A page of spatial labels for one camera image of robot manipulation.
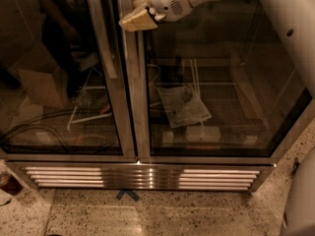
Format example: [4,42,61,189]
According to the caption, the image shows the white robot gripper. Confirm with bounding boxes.
[119,0,192,32]

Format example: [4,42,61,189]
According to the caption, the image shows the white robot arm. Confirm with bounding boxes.
[119,0,315,236]

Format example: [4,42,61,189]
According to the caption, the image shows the paper manual inside fridge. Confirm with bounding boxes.
[157,85,212,128]

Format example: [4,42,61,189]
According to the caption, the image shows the stainless glass door refrigerator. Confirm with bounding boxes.
[1,0,314,192]

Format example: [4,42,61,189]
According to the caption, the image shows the small white block inside fridge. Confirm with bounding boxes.
[162,131,174,144]

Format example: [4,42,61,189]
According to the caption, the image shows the blue tape floor marker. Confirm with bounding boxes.
[116,189,140,202]

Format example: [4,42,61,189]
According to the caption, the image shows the brown object at left edge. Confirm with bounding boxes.
[0,172,23,196]

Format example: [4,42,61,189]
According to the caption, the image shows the black caster wheel cart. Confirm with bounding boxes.
[292,157,300,175]

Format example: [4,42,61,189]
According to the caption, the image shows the left fridge door handle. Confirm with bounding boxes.
[88,0,118,79]

